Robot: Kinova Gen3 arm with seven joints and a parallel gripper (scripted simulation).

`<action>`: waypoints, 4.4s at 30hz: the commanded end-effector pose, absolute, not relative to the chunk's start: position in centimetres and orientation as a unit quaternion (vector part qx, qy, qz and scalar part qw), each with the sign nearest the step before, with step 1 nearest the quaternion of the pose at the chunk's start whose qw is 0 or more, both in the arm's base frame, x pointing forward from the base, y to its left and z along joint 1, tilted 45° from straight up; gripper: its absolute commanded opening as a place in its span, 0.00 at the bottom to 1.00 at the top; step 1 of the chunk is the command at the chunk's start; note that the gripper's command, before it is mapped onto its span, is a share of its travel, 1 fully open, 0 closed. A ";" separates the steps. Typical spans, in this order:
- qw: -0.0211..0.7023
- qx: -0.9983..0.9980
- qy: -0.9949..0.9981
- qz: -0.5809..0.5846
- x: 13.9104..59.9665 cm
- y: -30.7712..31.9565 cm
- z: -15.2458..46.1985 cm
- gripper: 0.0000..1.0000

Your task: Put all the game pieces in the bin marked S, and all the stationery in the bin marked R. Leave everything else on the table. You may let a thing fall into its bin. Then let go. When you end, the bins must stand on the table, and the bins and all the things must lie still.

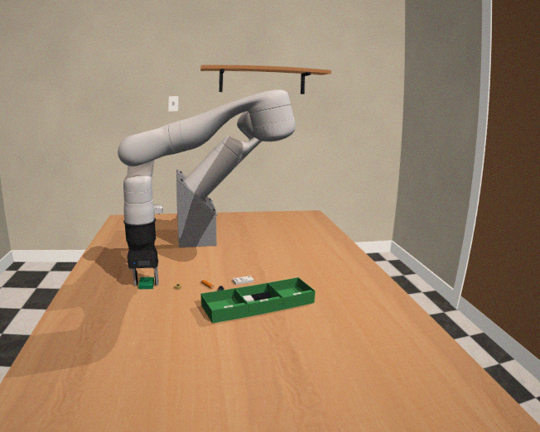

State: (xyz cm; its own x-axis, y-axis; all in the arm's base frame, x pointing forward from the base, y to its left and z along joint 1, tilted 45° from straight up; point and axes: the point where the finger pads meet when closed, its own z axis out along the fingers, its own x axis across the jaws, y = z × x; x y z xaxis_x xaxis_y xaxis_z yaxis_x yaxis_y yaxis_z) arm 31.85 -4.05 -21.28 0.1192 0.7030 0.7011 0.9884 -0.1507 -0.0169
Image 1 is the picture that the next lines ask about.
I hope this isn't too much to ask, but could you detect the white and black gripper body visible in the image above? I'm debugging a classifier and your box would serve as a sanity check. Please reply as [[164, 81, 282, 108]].
[[123, 199, 163, 268]]

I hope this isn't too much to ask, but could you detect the white domino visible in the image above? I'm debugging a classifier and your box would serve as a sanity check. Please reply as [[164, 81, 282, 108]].
[[233, 276, 254, 285]]

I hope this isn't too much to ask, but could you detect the orange battery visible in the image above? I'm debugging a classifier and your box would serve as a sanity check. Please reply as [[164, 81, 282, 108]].
[[201, 279, 214, 289]]

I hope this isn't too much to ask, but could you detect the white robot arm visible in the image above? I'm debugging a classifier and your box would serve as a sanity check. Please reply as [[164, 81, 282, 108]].
[[118, 89, 296, 204]]

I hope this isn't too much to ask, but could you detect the green three-compartment bin rack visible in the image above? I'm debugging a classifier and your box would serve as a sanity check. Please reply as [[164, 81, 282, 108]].
[[201, 277, 316, 324]]

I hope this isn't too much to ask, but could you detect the green rectangular block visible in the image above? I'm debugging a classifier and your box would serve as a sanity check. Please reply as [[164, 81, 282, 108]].
[[138, 277, 154, 289]]

